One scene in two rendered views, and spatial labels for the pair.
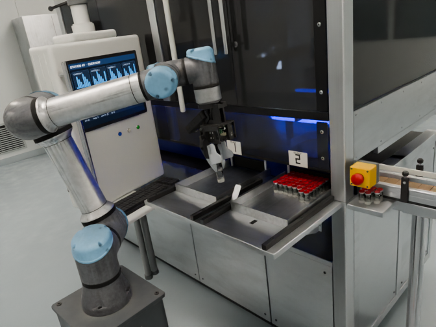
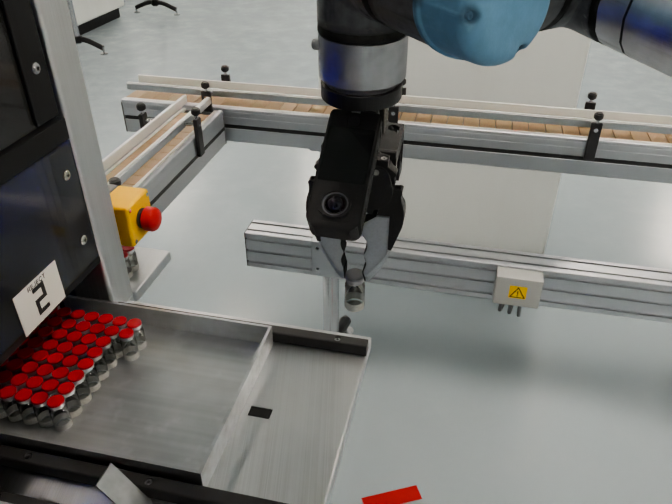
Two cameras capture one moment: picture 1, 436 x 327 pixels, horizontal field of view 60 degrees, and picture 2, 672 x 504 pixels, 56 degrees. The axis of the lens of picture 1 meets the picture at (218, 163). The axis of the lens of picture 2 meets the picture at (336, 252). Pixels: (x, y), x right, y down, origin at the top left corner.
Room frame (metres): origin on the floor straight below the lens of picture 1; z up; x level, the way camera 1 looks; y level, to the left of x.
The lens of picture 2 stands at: (1.41, 0.42, 1.51)
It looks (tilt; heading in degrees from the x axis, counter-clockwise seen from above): 34 degrees down; 235
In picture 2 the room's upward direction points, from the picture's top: straight up
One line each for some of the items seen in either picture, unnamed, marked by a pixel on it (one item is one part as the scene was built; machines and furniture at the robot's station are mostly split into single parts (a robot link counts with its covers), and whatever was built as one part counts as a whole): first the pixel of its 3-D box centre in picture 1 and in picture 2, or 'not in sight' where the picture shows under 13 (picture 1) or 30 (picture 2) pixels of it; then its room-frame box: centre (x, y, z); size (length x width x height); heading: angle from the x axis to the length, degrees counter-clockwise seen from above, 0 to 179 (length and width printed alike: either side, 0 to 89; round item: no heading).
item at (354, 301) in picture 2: (220, 175); (354, 291); (1.09, 0.00, 1.10); 0.02 x 0.02 x 0.04
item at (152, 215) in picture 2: (357, 178); (147, 218); (1.16, -0.46, 0.99); 0.04 x 0.04 x 0.04; 42
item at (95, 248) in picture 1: (95, 252); not in sight; (0.98, 0.39, 0.96); 0.13 x 0.12 x 0.14; 178
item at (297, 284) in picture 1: (241, 196); not in sight; (2.31, -0.12, 0.44); 2.06 x 1.00 x 0.88; 42
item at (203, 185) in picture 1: (223, 179); not in sight; (1.55, -0.01, 0.90); 0.34 x 0.26 x 0.04; 132
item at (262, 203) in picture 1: (285, 196); (123, 378); (1.30, -0.24, 0.90); 0.34 x 0.26 x 0.04; 132
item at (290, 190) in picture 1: (292, 190); (93, 369); (1.32, -0.27, 0.90); 0.18 x 0.02 x 0.05; 42
